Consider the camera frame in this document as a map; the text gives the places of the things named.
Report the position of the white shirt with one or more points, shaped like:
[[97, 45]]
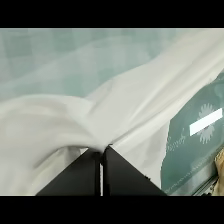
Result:
[[110, 110]]

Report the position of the silver frame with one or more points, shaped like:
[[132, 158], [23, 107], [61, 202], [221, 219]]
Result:
[[208, 186]]

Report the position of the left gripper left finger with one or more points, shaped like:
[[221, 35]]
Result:
[[78, 176]]

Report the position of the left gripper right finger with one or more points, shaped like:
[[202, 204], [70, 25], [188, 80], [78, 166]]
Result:
[[125, 176]]

